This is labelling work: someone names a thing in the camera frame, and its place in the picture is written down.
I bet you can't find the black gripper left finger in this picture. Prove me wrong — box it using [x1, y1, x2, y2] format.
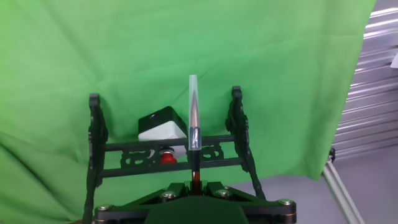
[94, 182, 192, 224]

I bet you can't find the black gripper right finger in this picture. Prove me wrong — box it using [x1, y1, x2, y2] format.
[203, 182, 297, 224]

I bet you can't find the brown brush with clear cap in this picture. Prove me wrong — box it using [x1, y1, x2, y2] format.
[188, 74, 203, 196]

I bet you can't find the black pen rack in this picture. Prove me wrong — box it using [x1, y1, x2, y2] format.
[82, 86, 267, 224]

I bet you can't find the red-button box with black base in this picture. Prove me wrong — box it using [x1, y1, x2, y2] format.
[137, 106, 189, 165]

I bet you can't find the green cloth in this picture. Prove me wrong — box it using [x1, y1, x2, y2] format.
[0, 0, 377, 224]

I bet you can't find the aluminium frame strut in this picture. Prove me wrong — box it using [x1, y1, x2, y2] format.
[322, 147, 367, 224]

